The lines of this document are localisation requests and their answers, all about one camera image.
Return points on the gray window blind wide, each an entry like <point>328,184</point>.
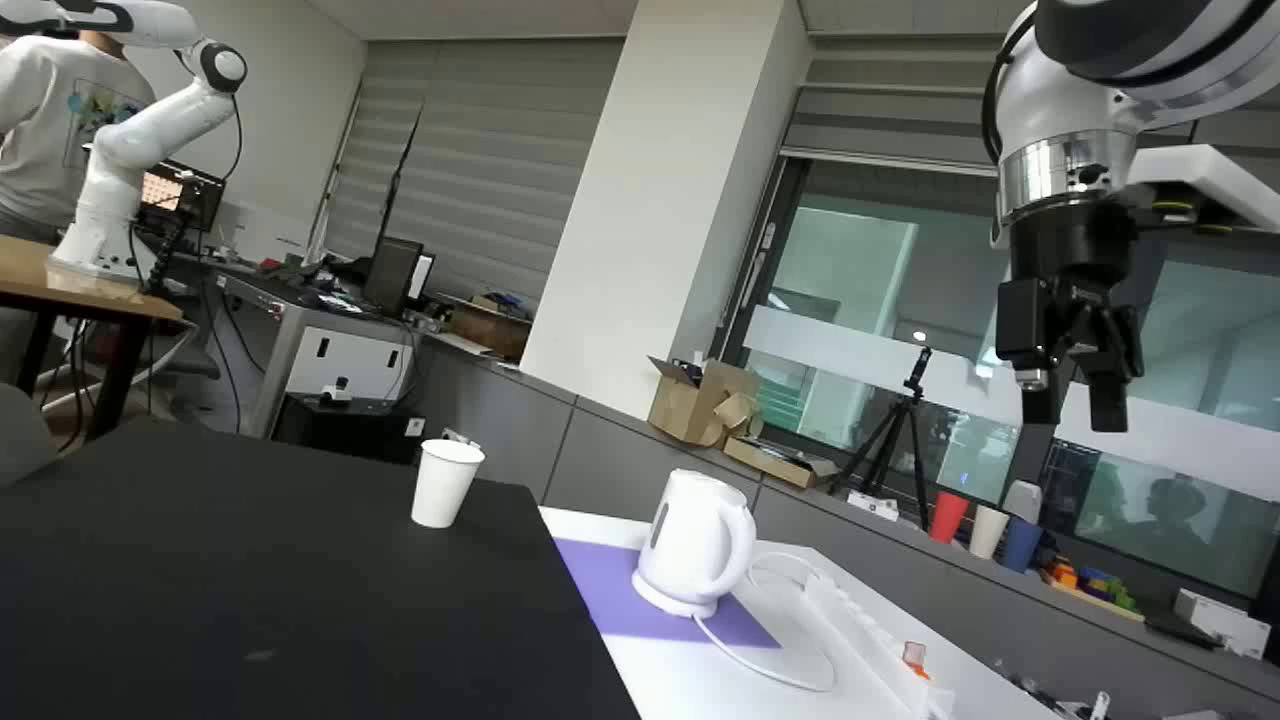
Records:
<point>495,160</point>

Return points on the colourful toy pile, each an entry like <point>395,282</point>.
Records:
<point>1094,587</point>

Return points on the gray chair back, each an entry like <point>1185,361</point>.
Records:
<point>27,434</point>

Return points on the open cardboard box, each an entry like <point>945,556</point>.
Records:
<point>700,401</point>

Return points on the black camera tripod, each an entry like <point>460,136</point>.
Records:
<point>897,441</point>

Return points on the brown cardboard box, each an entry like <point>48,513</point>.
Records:
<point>486,329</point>

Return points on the purple mat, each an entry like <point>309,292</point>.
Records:
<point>604,592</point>

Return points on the red cup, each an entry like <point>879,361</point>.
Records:
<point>948,519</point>

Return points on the wooden table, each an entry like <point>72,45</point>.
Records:
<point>80,287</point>

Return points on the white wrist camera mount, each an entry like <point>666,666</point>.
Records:
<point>1207,180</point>

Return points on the gray window blind narrow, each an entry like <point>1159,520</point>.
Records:
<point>895,114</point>

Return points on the white VR headset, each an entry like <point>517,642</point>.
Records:
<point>125,21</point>

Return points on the white robot arm on table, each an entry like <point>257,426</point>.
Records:
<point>135,144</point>

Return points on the black monitor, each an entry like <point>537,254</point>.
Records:
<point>389,273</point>

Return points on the person in gray shirt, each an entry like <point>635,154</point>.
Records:
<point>53,122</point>

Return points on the blue cup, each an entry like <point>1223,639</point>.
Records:
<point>1022,544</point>

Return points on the white paper cup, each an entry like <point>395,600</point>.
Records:
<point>445,481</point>

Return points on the white electric kettle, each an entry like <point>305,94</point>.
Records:
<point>692,534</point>

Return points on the flat cardboard piece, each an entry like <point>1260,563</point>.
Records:
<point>768,461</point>

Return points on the white power strip orange switch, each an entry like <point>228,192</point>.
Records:
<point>867,617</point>

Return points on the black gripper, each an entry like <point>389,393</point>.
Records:
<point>1065,264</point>

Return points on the white small box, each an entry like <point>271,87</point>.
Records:
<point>1225,627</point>

